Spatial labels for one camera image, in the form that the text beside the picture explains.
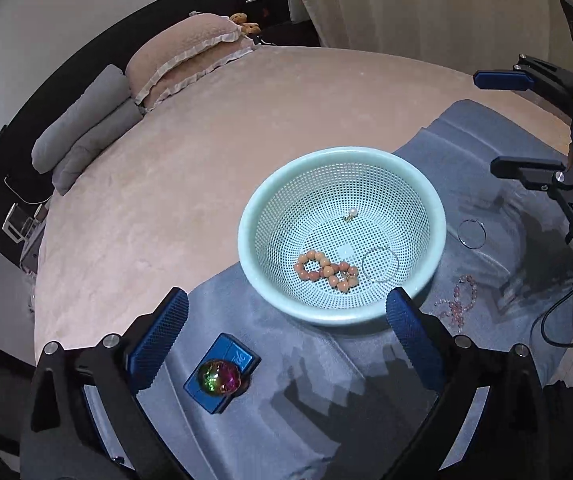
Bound grey cloth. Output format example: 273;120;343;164
81;98;573;480

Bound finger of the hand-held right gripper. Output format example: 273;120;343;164
490;156;573;244
473;53;573;107

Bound iridescent round ornament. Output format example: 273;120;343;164
196;358;244;395

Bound thin silver hoop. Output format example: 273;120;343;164
360;247;401;284
457;218;488;249

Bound brown teddy bear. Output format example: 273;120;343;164
229;12;261;37

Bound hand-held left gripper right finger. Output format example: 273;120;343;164
385;287;550;480

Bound pink ruffled pillow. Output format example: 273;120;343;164
139;34;260;112
125;13;245;106

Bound beige curtain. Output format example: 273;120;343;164
284;0;573;88

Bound black headboard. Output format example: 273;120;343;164
0;0;320;267

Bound blue box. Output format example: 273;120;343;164
182;332;262;415

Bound pink bed blanket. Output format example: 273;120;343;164
31;45;573;367

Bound grey pillow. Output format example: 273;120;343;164
32;64;130;175
51;100;145;197

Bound orange bead bracelet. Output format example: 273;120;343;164
293;251;359;295

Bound pink bead bracelet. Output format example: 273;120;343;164
433;274;479;331

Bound light green plastic basket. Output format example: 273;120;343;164
238;146;448;329

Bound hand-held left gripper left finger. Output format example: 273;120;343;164
30;287;190;480

